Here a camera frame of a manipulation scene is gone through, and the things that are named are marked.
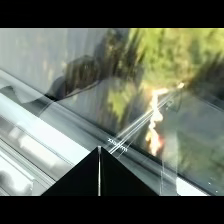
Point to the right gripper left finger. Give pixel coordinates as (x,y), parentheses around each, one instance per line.
(81,180)

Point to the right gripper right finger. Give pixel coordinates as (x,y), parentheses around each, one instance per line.
(121,181)

